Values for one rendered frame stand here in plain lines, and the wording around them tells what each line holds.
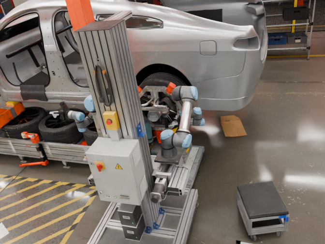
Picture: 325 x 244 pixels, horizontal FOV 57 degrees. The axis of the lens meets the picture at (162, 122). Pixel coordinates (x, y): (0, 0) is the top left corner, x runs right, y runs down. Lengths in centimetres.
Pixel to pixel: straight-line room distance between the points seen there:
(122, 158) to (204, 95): 156
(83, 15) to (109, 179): 150
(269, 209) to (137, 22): 225
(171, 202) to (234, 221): 65
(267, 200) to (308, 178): 92
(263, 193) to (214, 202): 61
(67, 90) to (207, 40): 201
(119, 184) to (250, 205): 123
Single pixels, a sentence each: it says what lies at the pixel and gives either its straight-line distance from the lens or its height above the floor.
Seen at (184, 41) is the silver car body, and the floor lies 154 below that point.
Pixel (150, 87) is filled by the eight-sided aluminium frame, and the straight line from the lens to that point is 324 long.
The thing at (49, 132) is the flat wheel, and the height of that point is 49.
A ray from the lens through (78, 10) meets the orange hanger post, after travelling 294.
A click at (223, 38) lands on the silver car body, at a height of 157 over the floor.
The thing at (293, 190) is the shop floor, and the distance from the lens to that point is 355.
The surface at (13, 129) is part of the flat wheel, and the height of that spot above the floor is 49.
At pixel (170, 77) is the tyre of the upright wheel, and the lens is 333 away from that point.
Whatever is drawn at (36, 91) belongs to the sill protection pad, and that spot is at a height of 92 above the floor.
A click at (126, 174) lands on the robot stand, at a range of 215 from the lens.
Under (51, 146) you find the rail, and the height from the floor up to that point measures 35.
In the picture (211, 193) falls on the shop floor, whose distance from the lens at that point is 343.
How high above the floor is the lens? 242
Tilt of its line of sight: 30 degrees down
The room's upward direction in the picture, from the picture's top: 9 degrees counter-clockwise
